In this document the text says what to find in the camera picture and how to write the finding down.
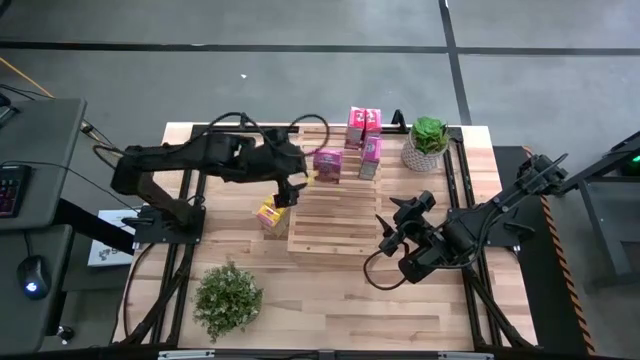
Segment red cereal box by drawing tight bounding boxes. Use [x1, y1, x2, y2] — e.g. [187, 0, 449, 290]
[363, 108, 384, 139]
[344, 106, 367, 150]

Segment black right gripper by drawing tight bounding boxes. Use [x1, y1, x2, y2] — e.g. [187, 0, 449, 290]
[374, 192, 451, 284]

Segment black desk support beam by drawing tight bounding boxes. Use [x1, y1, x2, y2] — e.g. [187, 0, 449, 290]
[52, 197, 139, 256]

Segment bushy green potted plant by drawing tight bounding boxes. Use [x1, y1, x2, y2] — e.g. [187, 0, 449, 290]
[192, 259, 265, 344]

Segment backlit black keyboard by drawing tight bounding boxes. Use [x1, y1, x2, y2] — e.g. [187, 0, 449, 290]
[0, 163, 33, 219]

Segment black metal table frame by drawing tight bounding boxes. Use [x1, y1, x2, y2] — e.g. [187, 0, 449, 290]
[112, 122, 539, 351]

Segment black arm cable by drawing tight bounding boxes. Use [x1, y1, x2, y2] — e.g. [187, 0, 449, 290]
[199, 110, 331, 157]
[363, 243, 410, 291]

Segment silver metal bracket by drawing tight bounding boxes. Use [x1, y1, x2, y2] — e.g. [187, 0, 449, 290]
[437, 351, 495, 360]
[157, 349, 216, 360]

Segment yellow cable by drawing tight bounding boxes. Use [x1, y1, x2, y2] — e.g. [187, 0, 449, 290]
[0, 56, 55, 99]

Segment black hazard-edged floor mat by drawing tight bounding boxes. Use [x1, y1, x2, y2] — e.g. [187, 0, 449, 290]
[492, 144, 597, 356]

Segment white printed board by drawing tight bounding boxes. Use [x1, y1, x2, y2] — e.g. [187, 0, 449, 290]
[87, 208, 140, 268]

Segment grey desk top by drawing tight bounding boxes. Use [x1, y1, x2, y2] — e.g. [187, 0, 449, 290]
[0, 97, 88, 231]
[0, 224, 76, 354]

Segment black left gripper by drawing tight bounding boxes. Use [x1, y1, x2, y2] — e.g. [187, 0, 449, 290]
[247, 128, 309, 210]

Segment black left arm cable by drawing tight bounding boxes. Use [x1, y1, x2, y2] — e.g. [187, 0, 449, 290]
[199, 110, 331, 157]

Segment purple Raisin Bran cereal box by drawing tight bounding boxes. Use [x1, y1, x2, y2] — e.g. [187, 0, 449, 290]
[358, 134, 384, 181]
[312, 148, 344, 185]

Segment light wooden slatted shelf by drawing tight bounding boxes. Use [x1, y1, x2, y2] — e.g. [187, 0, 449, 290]
[287, 124, 385, 267]

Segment black desk device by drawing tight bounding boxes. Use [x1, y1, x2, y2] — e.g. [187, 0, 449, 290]
[0, 92, 15, 129]

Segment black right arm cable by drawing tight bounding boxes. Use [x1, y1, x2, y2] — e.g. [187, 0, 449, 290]
[363, 243, 410, 291]

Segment black metal stand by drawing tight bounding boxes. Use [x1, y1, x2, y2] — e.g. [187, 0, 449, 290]
[552, 128, 640, 294]

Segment succulent in patterned white pot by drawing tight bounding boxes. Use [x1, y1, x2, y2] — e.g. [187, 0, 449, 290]
[400, 115, 451, 174]

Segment black keyboard cable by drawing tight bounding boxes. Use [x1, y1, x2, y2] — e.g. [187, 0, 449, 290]
[0, 159, 144, 214]

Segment black computer mouse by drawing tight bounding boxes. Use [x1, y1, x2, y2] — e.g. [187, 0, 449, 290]
[16, 254, 52, 301]

